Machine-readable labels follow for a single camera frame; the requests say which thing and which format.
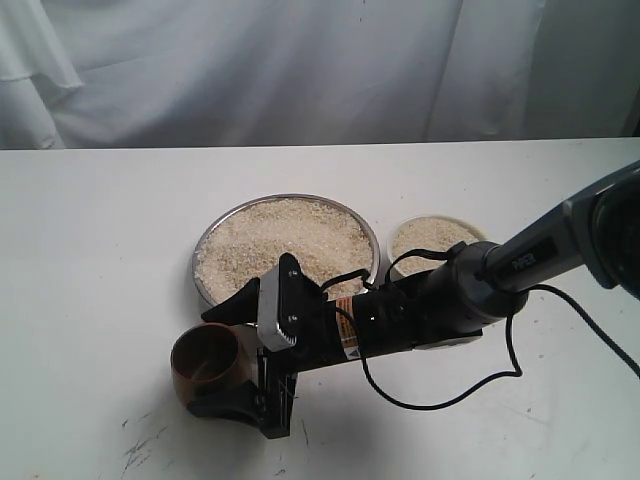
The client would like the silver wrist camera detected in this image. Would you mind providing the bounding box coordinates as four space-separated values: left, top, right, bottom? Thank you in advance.
256 266 296 352

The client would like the black camera cable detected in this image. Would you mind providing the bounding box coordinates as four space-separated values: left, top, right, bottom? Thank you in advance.
319 247 640 412

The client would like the brown wooden cup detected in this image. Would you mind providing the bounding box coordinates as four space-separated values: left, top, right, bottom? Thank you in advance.
170 323 252 406

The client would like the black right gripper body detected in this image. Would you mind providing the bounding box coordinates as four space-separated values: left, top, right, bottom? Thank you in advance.
257 253 415 439

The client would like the white backdrop curtain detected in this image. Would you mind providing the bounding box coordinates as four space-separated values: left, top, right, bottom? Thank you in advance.
1 1 639 149

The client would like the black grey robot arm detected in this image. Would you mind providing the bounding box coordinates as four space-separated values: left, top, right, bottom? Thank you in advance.
171 164 639 439

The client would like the round metal rice tray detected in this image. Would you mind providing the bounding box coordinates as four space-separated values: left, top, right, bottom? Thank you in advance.
191 194 380 307

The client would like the white bowl of rice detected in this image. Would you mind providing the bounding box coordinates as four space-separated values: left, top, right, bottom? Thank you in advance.
386 215 486 263

